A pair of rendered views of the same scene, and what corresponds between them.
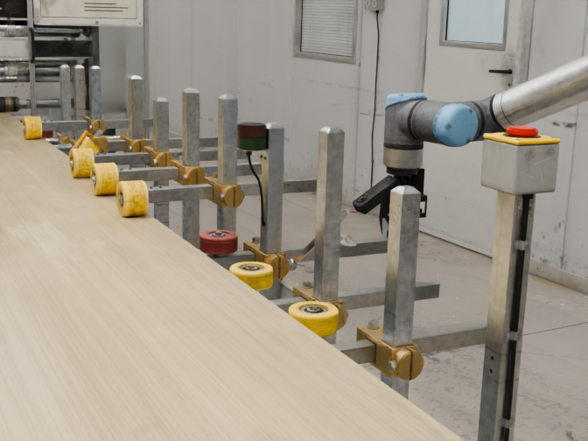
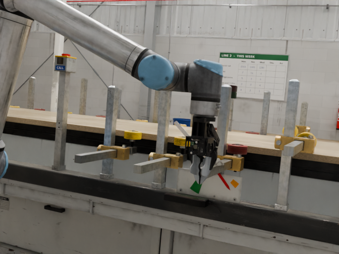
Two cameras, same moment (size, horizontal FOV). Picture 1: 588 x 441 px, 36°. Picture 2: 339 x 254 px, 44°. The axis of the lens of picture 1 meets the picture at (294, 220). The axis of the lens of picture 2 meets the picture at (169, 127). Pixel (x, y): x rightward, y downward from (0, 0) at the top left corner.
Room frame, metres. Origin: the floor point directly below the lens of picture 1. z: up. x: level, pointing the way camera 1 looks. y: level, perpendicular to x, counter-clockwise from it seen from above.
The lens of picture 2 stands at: (2.93, -1.16, 1.08)
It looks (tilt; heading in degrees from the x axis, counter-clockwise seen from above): 4 degrees down; 140
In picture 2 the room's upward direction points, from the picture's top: 5 degrees clockwise
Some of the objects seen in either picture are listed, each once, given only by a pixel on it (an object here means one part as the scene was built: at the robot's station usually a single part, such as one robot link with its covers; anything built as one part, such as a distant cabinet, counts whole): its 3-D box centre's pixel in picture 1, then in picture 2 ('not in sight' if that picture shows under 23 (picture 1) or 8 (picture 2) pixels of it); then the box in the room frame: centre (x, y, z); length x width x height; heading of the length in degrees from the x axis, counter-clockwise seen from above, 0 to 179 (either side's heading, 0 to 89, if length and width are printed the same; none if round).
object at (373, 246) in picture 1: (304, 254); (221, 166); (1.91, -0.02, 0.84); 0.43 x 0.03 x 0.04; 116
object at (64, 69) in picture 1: (66, 124); not in sight; (3.62, 0.94, 0.89); 0.03 x 0.03 x 0.48; 26
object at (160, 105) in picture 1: (161, 182); not in sight; (2.50, 0.38, 0.88); 0.03 x 0.03 x 0.48; 26
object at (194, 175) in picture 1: (187, 173); not in sight; (2.30, 0.28, 0.95); 0.13 x 0.06 x 0.05; 26
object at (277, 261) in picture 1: (264, 260); (225, 162); (1.85, 0.06, 0.85); 0.13 x 0.06 x 0.05; 26
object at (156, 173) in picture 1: (196, 171); not in sight; (2.32, 0.26, 0.95); 0.50 x 0.04 x 0.04; 116
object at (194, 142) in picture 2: (402, 192); (201, 136); (2.02, -0.25, 0.97); 0.09 x 0.08 x 0.12; 116
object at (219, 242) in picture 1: (218, 258); (236, 157); (1.82, 0.16, 0.85); 0.08 x 0.08 x 0.11
